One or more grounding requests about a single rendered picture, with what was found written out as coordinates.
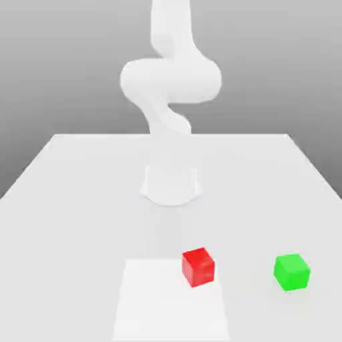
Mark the small red cube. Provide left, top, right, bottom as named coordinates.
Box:
left=181, top=247, right=216, bottom=289

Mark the small green cube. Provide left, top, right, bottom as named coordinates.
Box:
left=273, top=253, right=311, bottom=292

